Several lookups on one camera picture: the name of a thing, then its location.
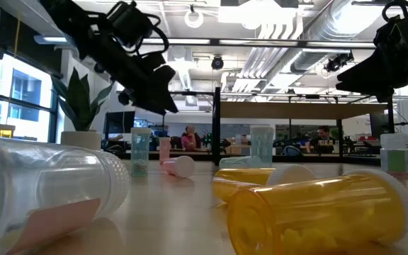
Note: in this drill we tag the orange pill bottle white cap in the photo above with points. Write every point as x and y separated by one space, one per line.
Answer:
239 180
314 212
1 131

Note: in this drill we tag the linear ceiling light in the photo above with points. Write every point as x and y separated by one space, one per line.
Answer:
175 41

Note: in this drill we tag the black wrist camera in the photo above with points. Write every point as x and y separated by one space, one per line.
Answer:
397 32
129 21

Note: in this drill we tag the person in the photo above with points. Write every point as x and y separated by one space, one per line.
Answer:
322 141
190 141

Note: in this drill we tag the pink pill bottle white cap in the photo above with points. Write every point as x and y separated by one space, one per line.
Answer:
182 167
165 148

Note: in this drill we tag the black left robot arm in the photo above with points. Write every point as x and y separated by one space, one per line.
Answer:
59 14

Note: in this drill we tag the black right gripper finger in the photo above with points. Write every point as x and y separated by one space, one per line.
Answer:
367 78
382 96

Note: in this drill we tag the black aluminium table frame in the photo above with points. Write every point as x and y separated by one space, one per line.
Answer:
190 156

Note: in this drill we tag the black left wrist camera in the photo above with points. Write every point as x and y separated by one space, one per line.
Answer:
129 21

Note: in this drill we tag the white plant pot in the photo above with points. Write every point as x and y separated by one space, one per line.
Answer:
81 140

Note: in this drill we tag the blue black bag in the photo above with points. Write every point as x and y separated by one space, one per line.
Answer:
292 151

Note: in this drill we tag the cardboard boxes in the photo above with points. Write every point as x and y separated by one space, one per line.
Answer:
233 149

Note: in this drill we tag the black monitor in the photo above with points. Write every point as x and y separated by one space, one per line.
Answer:
119 122

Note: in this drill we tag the silver ventilation duct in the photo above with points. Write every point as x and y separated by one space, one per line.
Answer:
331 21

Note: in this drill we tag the wooden shelf black frame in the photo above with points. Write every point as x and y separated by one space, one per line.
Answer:
296 110

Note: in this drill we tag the green snake plant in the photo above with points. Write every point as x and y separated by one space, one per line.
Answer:
78 106

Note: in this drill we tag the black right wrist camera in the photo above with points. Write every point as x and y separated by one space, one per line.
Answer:
397 32

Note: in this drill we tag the black ceiling track light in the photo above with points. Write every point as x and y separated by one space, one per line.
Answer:
336 63

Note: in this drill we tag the large clear pill bottle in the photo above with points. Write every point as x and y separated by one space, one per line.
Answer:
48 177

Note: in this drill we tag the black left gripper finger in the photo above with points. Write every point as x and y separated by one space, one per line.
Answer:
154 97
164 76

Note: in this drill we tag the black round overhead camera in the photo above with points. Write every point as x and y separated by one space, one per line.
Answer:
99 68
217 63

